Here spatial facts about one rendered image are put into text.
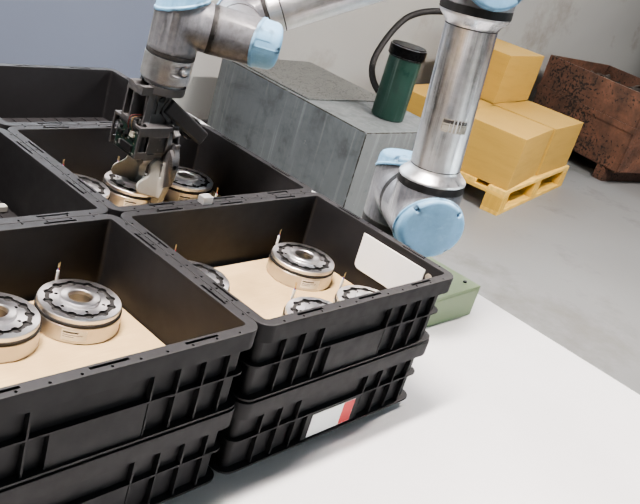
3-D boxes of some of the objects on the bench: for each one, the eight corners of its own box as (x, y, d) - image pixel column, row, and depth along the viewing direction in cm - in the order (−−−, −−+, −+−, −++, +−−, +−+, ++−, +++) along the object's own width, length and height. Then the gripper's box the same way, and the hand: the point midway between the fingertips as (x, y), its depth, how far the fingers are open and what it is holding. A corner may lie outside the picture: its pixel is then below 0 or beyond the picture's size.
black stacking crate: (85, 357, 121) (100, 284, 116) (218, 486, 104) (241, 407, 99) (-237, 437, 91) (-236, 344, 86) (-123, 635, 75) (-113, 533, 70)
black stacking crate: (281, 308, 150) (299, 249, 145) (409, 403, 134) (434, 339, 129) (86, 357, 121) (100, 284, 116) (219, 486, 104) (242, 407, 99)
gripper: (114, 65, 130) (87, 189, 138) (160, 96, 123) (129, 224, 132) (158, 68, 136) (130, 186, 145) (205, 97, 130) (173, 220, 138)
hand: (146, 196), depth 140 cm, fingers open, 5 cm apart
